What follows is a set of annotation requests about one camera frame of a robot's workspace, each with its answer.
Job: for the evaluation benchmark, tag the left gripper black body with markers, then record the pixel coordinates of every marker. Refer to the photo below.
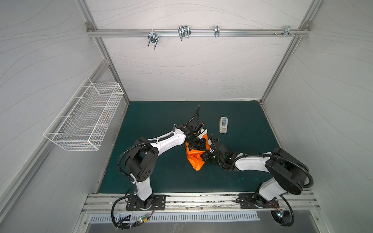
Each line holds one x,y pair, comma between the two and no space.
199,143

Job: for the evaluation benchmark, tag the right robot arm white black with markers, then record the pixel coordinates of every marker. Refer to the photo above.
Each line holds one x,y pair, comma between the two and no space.
289,175

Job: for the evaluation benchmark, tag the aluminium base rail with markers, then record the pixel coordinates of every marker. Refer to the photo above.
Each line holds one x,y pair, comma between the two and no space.
201,202

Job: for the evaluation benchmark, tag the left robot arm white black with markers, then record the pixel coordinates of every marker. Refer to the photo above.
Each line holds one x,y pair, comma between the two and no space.
138,162

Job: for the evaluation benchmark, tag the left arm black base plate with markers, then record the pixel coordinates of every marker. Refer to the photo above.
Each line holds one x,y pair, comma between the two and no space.
154,202

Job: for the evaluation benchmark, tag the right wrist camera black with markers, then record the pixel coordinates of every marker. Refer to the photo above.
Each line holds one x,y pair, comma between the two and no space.
217,147

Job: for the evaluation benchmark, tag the white wire basket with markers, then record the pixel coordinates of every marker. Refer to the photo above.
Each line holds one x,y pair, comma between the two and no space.
84,121

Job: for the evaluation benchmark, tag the white vent strip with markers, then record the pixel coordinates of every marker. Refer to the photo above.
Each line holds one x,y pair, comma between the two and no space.
163,217

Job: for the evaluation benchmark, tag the green table mat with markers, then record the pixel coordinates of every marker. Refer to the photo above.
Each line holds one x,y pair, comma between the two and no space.
248,132

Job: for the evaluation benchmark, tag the orange wrapping paper sheet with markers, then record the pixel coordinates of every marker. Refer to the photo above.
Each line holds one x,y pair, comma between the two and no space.
195,157

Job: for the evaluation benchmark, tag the aluminium cross rail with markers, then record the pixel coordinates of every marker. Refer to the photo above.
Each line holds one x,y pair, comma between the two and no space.
194,33

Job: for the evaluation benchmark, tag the metal u-bolt clamp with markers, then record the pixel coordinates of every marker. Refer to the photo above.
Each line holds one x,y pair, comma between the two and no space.
184,32
153,38

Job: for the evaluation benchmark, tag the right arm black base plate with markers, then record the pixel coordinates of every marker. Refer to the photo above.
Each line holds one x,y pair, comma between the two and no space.
247,201

